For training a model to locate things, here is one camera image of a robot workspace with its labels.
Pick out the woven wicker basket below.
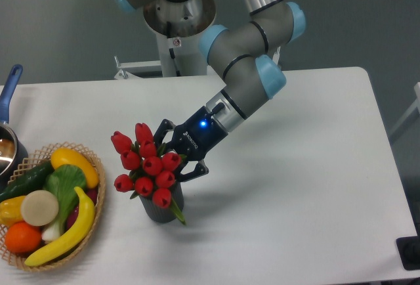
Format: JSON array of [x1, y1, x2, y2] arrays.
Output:
[[1, 142, 106, 273]]

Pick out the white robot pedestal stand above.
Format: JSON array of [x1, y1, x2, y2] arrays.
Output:
[[113, 27, 282, 80]]

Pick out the dark red vegetable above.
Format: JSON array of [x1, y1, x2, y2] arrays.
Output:
[[66, 188, 98, 230]]

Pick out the yellow squash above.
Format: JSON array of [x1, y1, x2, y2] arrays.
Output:
[[51, 147, 99, 189]]

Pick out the green bok choy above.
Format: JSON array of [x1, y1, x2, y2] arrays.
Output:
[[42, 164, 87, 244]]

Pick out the orange fruit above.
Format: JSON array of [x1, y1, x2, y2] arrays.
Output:
[[5, 221, 41, 253]]

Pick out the yellow banana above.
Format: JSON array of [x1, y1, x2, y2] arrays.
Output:
[[24, 186, 95, 267]]

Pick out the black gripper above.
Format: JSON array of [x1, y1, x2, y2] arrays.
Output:
[[154, 106, 228, 182]]

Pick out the dark grey ribbed vase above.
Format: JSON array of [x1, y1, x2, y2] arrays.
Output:
[[139, 183, 186, 225]]

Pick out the black device at table edge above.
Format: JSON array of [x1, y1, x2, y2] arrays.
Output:
[[396, 236, 419, 271]]

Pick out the white frame at right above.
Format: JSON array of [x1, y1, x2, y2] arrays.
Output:
[[388, 82, 419, 143]]

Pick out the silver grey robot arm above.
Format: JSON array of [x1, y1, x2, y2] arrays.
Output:
[[116, 0, 306, 182]]

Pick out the green cucumber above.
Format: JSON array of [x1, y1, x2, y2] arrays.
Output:
[[1, 160, 54, 202]]

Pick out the beige round disc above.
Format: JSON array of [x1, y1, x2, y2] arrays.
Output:
[[20, 190, 59, 227]]

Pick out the red tulip bouquet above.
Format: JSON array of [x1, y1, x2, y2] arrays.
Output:
[[110, 122, 188, 226]]

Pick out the yellow bell pepper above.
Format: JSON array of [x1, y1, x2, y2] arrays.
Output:
[[1, 196, 26, 227]]

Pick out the blue handled saucepan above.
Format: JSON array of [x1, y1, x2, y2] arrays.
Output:
[[1, 64, 28, 190]]

